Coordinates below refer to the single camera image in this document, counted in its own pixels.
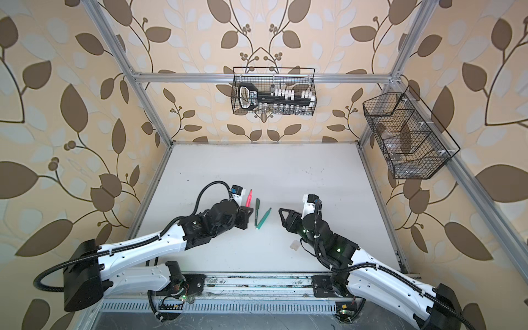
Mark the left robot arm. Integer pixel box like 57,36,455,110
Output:
33,180,253,312

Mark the right black wire basket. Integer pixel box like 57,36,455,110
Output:
362,86,461,180

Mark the dark green pen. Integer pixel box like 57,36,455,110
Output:
254,198,261,228

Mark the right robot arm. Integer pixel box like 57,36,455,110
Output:
279,208,474,329

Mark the black wire basket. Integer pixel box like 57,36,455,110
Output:
230,65,317,116
362,86,461,180

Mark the black socket rail tool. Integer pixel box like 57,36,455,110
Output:
234,82,317,111

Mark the pink highlighter marker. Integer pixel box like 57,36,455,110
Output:
246,189,252,208

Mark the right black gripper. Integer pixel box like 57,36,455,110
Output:
280,206,324,254

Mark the rear black wire basket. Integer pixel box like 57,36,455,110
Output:
230,65,317,116

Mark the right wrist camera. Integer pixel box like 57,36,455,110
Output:
302,194,319,219

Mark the green highlighter marker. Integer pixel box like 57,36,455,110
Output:
257,208,272,230

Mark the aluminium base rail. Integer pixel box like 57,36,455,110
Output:
88,269,433,318

